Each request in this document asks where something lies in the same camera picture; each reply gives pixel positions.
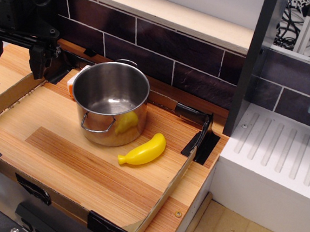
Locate stainless steel pot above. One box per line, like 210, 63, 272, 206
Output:
72, 61, 150, 147

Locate yellow toy banana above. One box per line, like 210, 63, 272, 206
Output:
117, 133, 167, 165

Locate brass screw in tabletop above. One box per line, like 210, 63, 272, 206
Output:
175, 211, 182, 218

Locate white drying rack block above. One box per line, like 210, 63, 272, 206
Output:
210, 104, 310, 232

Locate cardboard fence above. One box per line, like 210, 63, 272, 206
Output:
0, 43, 227, 232

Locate tangled black cables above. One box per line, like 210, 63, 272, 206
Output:
273, 0, 310, 57

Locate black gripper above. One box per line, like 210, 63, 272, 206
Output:
0, 0, 60, 79

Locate dark vertical post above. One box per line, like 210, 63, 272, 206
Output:
223, 0, 278, 137

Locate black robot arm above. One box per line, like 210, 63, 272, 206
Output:
0, 0, 60, 80

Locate orange slice toy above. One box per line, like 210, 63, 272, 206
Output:
67, 65, 91, 99

